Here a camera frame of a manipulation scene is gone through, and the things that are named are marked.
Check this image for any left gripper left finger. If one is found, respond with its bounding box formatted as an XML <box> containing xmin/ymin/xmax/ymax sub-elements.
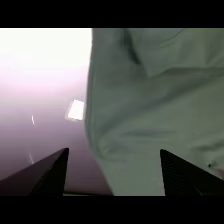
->
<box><xmin>0</xmin><ymin>147</ymin><xmax>70</xmax><ymax>197</ymax></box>

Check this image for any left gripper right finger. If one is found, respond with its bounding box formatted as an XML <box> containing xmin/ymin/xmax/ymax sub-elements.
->
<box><xmin>159</xmin><ymin>148</ymin><xmax>224</xmax><ymax>197</ymax></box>

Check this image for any pale green shirt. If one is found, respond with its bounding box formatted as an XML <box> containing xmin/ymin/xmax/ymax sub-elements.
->
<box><xmin>84</xmin><ymin>27</ymin><xmax>224</xmax><ymax>197</ymax></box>

